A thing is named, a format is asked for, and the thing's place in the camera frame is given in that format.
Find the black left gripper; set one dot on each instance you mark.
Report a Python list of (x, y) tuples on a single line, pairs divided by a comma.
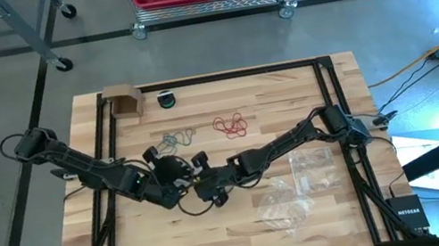
[(171, 170)]

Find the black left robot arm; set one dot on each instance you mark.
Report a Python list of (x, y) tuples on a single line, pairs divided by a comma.
[(111, 178)]

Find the flat clear plastic bag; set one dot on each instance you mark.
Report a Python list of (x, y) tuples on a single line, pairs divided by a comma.
[(313, 165)]

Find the red rubber band tangle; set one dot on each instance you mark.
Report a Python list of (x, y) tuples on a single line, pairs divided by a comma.
[(230, 128)]

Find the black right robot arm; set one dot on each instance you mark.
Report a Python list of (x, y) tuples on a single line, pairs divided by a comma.
[(277, 144)]

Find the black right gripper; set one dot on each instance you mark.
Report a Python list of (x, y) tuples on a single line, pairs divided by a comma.
[(214, 183)]

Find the black round puck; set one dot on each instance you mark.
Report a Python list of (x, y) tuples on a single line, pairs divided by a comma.
[(166, 100)]

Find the clear plastic bag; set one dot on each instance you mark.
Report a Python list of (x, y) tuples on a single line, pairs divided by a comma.
[(284, 206), (313, 165)]

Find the small open cardboard box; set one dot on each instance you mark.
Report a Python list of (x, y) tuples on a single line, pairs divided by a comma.
[(126, 105)]

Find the black wide rubber band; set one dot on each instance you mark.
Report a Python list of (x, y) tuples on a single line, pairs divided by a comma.
[(197, 214)]

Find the black Netgear network switch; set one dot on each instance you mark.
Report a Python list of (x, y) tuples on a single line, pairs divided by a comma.
[(407, 212)]

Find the blue rubber band tangle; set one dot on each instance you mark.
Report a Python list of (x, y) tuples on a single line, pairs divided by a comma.
[(174, 139)]

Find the white paper sheet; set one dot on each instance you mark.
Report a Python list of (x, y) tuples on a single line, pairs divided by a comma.
[(436, 182)]

